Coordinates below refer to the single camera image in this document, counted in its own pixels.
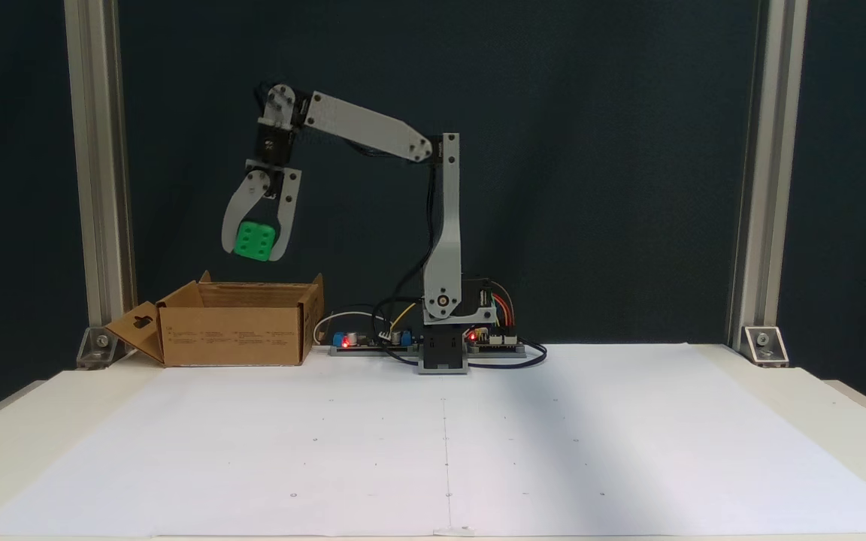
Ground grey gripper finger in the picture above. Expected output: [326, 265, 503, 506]
[222, 170, 271, 256]
[268, 170, 303, 263]

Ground green die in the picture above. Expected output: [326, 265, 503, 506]
[233, 220, 278, 262]

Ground open cardboard box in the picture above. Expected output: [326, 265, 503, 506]
[104, 271, 325, 367]

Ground circuit board with red LED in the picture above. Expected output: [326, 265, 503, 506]
[330, 328, 420, 356]

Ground white cable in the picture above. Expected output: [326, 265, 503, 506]
[313, 310, 385, 345]

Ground aluminium frame post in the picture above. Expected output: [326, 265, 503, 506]
[726, 0, 810, 350]
[65, 0, 137, 331]

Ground metal corner bracket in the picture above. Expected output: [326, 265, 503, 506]
[76, 325, 120, 370]
[743, 325, 789, 367]

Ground coloured jumper wires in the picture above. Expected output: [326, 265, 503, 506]
[478, 280, 516, 331]

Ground circuit board with jumper wires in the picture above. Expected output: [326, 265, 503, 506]
[468, 325, 528, 356]

